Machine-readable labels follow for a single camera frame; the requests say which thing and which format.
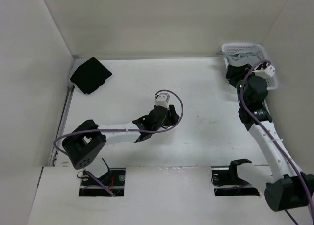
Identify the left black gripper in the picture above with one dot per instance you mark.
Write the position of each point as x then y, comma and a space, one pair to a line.
172, 117

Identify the folded black tank top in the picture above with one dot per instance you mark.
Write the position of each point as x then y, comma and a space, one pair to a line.
89, 76

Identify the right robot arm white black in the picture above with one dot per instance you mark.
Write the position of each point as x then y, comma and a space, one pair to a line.
287, 187

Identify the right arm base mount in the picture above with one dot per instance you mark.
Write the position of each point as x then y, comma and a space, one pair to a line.
227, 183

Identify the left metal table rail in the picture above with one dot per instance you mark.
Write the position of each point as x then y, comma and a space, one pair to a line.
61, 125

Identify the white plastic basket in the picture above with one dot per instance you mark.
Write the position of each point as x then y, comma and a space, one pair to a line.
272, 84

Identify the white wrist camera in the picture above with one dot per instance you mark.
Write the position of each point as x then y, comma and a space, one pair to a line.
266, 73
162, 99

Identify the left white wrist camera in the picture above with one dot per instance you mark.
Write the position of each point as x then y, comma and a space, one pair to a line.
162, 99

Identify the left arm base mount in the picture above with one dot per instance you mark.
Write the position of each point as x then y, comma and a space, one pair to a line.
112, 178

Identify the grey tank top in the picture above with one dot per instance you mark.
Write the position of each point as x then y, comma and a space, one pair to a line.
241, 54

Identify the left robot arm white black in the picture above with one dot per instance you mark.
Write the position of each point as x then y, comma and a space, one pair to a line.
86, 142

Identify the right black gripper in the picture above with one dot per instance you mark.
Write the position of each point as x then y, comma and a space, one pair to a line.
234, 73

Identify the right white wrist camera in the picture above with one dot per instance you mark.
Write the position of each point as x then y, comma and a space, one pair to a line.
266, 73

